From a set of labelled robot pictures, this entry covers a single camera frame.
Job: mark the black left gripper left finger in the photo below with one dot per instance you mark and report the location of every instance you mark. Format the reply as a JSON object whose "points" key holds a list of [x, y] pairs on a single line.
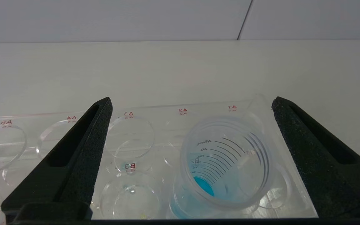
{"points": [[73, 156]]}

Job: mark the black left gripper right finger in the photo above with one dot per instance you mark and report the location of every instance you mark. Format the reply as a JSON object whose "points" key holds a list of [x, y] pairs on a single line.
{"points": [[317, 162]]}

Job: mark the clear acrylic test tube rack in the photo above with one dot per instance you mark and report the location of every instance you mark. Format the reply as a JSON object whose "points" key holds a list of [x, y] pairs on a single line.
{"points": [[155, 125]]}

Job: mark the test tube with blue pigment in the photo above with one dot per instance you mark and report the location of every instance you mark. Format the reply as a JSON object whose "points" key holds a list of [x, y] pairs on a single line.
{"points": [[230, 156]]}

